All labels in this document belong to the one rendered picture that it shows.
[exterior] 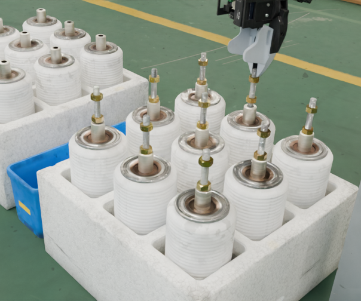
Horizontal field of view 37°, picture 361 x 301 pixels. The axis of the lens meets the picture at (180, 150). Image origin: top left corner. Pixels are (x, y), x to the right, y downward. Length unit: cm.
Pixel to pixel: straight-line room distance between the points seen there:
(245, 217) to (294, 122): 75
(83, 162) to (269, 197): 29
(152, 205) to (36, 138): 40
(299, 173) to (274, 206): 9
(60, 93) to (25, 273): 38
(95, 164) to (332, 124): 85
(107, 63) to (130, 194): 49
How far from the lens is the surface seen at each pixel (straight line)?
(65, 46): 130
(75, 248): 93
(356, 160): 140
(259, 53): 87
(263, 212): 80
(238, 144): 93
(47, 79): 115
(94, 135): 88
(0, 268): 104
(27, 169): 111
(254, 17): 83
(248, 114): 94
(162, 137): 92
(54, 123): 113
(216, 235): 72
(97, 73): 122
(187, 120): 100
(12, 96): 110
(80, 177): 88
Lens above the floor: 70
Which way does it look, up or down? 31 degrees down
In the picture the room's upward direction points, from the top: 3 degrees clockwise
